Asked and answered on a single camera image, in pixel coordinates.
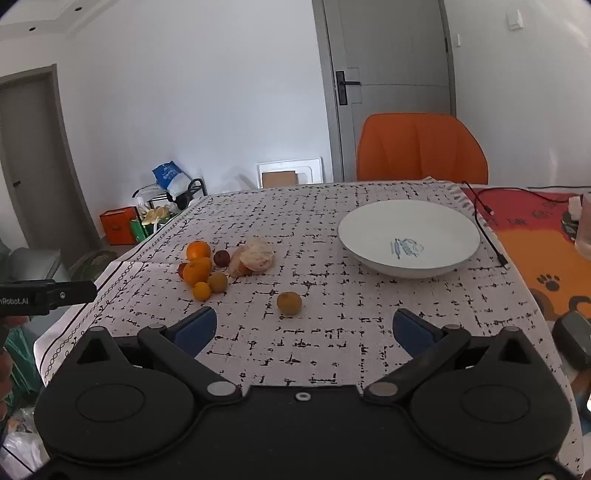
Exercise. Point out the white ceramic plate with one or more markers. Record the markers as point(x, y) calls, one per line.
point(409, 239)

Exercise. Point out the grey sofa cushions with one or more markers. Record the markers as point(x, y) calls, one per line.
point(23, 264)

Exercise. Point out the black device on mat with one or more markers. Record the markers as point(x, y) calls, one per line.
point(571, 334)

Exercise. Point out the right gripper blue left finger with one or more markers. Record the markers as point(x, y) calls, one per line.
point(192, 334)

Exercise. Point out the person's left hand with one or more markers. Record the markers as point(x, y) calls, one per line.
point(7, 323)

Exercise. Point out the grey side door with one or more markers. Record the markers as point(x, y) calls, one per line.
point(38, 167)

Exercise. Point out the dark red round fruit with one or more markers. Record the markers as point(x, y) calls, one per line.
point(221, 258)

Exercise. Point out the blue white plastic bag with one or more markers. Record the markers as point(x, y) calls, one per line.
point(171, 178)

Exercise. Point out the large orange top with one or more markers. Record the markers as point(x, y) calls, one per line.
point(197, 249)

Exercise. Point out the orange chair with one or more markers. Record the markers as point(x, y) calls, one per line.
point(414, 146)

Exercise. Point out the black metal rack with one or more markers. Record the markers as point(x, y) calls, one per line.
point(153, 196)

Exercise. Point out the brown-yellow small fruit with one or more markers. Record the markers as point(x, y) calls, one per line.
point(218, 282)

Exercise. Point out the white patterned tablecloth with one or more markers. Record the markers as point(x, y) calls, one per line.
point(325, 394)

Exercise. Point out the brown-yellow fruit alone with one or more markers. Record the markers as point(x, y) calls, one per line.
point(289, 303)

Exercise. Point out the orange red cartoon mat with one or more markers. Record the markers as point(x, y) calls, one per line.
point(538, 235)

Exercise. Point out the large orange front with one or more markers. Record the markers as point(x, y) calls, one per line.
point(197, 270)

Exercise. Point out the orange cardboard box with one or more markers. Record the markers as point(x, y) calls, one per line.
point(116, 225)

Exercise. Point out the peeled pomelo segment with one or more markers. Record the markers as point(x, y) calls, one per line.
point(254, 257)

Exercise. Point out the white foam packaging board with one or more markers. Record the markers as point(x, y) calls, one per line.
point(288, 173)

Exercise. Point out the large orange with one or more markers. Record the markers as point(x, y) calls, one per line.
point(197, 249)
point(197, 270)

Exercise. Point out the small red apple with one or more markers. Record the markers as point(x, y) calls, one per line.
point(180, 270)

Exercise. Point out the small mandarin orange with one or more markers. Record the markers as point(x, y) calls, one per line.
point(201, 291)

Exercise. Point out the black door handle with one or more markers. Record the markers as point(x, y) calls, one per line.
point(342, 87)

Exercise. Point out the white power adapter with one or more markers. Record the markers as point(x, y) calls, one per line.
point(575, 208)

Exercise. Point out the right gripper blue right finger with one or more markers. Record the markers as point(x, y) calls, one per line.
point(413, 333)

